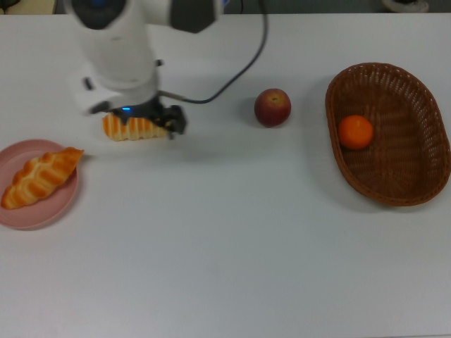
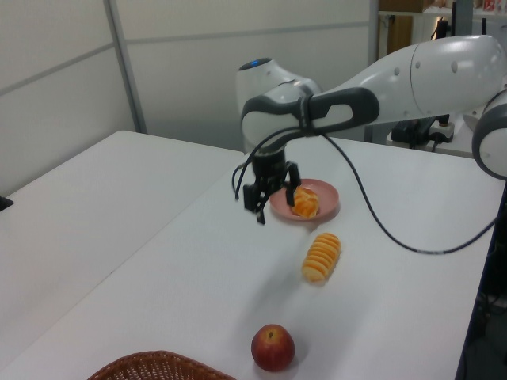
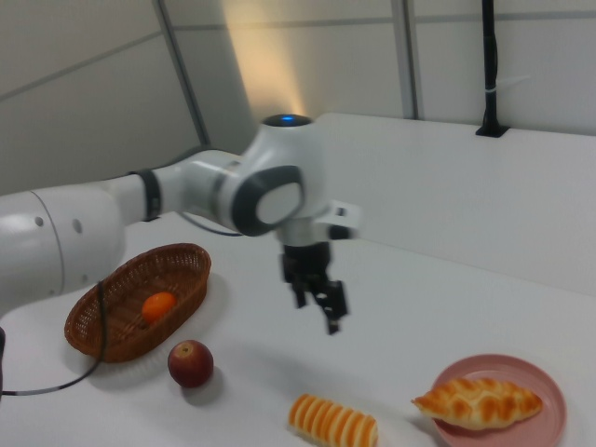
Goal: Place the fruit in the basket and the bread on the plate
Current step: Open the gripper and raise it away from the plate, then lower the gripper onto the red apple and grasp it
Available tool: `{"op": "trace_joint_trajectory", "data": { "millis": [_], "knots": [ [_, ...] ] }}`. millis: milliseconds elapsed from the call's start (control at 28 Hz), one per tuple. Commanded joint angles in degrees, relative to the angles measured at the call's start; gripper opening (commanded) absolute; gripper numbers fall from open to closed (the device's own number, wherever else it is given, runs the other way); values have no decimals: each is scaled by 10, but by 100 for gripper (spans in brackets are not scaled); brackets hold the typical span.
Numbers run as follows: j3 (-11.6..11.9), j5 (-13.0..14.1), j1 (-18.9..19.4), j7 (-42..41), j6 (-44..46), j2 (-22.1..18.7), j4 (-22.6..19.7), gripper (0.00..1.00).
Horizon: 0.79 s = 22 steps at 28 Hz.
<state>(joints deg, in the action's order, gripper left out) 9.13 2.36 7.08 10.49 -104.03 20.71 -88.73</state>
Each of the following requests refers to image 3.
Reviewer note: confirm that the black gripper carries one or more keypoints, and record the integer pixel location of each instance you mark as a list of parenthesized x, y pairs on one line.
[(307, 263)]

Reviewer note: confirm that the ridged toy bread roll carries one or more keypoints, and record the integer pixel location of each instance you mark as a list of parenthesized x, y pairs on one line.
[(330, 419)]

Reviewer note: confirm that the red toy apple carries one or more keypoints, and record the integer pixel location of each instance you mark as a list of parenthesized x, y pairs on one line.
[(191, 364)]

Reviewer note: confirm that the toy orange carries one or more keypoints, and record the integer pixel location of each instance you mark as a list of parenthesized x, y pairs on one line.
[(157, 307)]

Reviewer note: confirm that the braided toy bread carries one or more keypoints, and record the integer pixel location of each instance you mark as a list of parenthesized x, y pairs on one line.
[(479, 402)]

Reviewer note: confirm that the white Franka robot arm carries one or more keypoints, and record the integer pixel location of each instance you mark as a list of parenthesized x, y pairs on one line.
[(56, 233)]

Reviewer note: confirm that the brown woven basket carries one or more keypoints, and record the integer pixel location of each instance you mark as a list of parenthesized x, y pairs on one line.
[(186, 270)]

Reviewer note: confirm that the pink plate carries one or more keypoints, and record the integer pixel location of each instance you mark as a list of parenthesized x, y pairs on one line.
[(493, 368)]

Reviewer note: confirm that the black clamp pole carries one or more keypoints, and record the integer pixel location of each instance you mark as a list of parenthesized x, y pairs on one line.
[(489, 70)]

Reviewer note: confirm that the grey partition post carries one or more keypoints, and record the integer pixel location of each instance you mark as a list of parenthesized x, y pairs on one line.
[(184, 74), (410, 56)]

